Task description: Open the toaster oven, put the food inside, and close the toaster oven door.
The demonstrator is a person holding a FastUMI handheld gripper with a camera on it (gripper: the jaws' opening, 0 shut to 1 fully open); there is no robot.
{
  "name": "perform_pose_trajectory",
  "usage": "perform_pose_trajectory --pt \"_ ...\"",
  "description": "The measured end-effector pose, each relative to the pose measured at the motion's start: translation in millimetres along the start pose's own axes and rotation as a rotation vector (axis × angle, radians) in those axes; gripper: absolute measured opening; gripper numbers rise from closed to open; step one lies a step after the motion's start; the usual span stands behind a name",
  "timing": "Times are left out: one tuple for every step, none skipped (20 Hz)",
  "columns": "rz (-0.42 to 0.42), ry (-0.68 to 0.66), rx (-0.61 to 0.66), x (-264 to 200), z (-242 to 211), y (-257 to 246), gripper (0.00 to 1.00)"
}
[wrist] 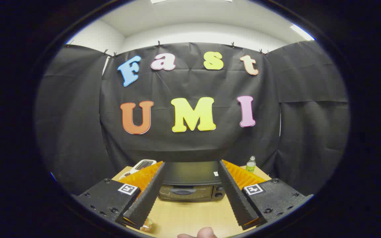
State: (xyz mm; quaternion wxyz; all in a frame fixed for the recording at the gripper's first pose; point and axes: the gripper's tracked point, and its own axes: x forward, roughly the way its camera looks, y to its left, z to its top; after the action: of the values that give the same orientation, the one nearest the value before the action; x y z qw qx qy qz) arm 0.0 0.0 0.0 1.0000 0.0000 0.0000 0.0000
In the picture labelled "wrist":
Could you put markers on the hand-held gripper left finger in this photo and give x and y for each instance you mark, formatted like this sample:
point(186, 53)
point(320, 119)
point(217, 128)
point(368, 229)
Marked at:
point(147, 198)

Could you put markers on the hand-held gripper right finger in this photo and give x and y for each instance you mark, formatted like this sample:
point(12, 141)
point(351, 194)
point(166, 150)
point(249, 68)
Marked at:
point(236, 198)

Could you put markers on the black toaster oven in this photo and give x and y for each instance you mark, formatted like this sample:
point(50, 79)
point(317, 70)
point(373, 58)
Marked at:
point(190, 175)

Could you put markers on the white pop-up toaster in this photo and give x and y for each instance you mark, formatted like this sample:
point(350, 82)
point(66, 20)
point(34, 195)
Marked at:
point(144, 164)

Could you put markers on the green label plastic bottle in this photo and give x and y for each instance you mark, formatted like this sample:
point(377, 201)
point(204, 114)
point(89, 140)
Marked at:
point(250, 167)

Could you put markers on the ceiling light panel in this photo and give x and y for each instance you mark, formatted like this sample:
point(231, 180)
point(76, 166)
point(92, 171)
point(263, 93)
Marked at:
point(301, 32)

